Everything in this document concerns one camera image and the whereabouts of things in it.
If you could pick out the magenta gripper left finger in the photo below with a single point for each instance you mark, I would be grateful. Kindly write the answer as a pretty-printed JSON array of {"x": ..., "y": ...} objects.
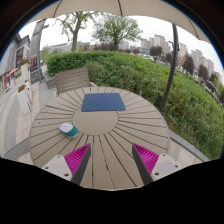
[{"x": 72, "y": 166}]

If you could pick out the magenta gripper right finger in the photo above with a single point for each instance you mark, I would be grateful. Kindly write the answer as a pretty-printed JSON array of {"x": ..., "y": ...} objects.
[{"x": 152, "y": 166}]

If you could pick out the white and teal mouse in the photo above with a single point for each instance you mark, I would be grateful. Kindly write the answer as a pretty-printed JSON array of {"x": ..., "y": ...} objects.
[{"x": 68, "y": 130}]

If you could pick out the blue mouse pad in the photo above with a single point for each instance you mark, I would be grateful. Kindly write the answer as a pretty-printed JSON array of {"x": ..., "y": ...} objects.
[{"x": 102, "y": 102}]

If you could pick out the green hedge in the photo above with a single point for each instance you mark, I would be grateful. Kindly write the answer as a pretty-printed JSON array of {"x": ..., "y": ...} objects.
[{"x": 190, "y": 111}]

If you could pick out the slatted wooden chair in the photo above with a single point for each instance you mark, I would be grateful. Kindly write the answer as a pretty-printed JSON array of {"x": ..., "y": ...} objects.
[{"x": 71, "y": 79}]

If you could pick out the tall white planter box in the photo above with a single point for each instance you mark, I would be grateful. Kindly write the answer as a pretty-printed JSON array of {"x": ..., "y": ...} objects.
[{"x": 24, "y": 66}]

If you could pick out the right leafy tree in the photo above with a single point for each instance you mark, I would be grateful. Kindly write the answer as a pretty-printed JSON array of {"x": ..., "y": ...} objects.
[{"x": 116, "y": 29}]

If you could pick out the left bare tree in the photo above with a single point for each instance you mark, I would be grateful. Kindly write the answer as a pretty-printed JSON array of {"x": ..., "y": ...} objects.
[{"x": 73, "y": 22}]

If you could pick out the beige patio umbrella canopy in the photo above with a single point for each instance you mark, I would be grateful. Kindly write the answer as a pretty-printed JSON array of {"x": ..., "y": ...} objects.
[{"x": 151, "y": 8}]

